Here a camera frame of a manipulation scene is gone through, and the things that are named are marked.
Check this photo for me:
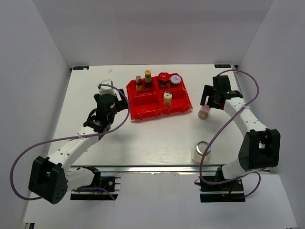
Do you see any left blue table label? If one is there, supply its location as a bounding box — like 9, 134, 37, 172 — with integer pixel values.
72, 66, 89, 71

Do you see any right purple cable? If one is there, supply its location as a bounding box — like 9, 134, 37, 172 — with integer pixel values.
199, 69, 262, 198

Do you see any red four-compartment plastic tray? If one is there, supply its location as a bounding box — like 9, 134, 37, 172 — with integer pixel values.
126, 76, 193, 120

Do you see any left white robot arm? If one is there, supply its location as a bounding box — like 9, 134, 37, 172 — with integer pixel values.
28, 86, 130, 204

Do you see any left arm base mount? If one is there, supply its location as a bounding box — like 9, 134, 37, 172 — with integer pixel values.
66, 166, 121, 201

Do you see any red-lid chili sauce jar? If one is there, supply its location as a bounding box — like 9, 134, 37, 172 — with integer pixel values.
158, 72, 170, 89

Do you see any blue table label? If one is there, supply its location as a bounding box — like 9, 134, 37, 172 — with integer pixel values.
72, 66, 89, 71
214, 64, 231, 68

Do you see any white-lid paste jar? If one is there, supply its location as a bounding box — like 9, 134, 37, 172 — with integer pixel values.
170, 74, 181, 88

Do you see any pink-lid spice shaker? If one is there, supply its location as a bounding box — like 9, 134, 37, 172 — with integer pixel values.
197, 106, 211, 120

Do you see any yellow-lid spice shaker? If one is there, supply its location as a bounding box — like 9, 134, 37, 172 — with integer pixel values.
163, 92, 173, 107

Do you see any aluminium table front rail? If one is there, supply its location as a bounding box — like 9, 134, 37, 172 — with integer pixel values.
69, 164, 271, 174

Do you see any right blue table label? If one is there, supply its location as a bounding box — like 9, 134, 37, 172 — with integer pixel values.
214, 64, 231, 68

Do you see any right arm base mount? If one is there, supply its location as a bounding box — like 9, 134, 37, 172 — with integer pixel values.
194, 177, 245, 203

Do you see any yellow-cap sauce bottle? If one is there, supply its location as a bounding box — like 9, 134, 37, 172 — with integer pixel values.
144, 70, 153, 93

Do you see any small yellow-label dark bottle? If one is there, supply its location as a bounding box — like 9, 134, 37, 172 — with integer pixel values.
136, 75, 143, 94

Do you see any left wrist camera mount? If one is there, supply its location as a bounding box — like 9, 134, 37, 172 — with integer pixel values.
97, 79, 115, 96

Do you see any chrome-lid glass jar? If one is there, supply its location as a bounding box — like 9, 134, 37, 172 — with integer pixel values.
192, 141, 211, 164

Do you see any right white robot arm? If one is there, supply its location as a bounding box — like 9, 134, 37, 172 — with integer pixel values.
201, 75, 281, 190

